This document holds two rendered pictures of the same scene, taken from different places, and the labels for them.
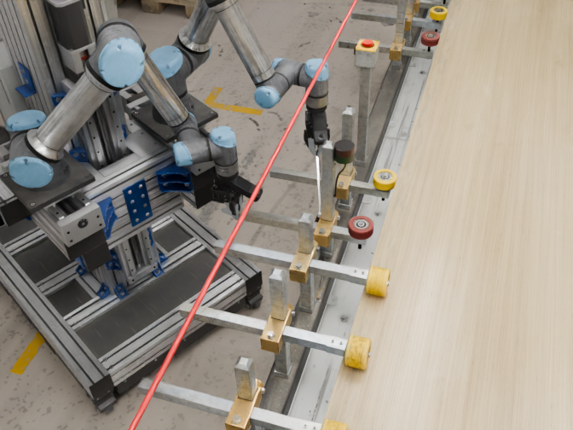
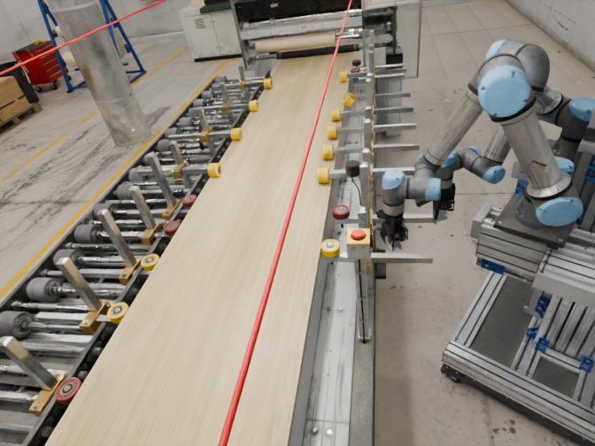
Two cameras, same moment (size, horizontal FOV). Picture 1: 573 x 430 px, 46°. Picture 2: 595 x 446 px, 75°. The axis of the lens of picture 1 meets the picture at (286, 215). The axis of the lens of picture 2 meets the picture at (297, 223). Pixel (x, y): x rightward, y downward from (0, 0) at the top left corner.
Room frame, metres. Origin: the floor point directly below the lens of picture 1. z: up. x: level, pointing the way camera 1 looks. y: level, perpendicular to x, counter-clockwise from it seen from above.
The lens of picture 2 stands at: (2.94, -0.54, 2.00)
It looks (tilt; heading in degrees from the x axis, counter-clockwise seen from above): 38 degrees down; 176
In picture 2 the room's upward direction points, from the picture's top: 10 degrees counter-clockwise
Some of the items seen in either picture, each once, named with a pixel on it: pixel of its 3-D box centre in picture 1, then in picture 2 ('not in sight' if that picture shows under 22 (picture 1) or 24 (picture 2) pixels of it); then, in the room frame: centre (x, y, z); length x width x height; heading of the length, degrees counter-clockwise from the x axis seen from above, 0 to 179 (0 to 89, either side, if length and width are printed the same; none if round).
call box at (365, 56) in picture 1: (367, 55); (359, 244); (2.07, -0.31, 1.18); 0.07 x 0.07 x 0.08; 71
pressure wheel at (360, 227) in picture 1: (360, 235); (341, 218); (1.52, -0.23, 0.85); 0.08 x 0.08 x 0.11
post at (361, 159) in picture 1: (363, 115); (362, 299); (2.08, -0.31, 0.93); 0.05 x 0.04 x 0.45; 161
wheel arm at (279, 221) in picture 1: (301, 226); (383, 219); (1.58, -0.05, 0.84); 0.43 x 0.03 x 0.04; 71
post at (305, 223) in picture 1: (306, 273); (367, 190); (1.36, -0.05, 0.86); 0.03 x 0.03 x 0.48; 71
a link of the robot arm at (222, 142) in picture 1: (222, 146); (445, 165); (1.66, 0.19, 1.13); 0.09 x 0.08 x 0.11; 103
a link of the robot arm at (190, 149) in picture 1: (191, 148); (467, 159); (1.66, 0.28, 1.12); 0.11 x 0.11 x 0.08; 13
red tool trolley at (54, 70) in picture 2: not in sight; (43, 66); (-5.93, -4.45, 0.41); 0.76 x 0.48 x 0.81; 167
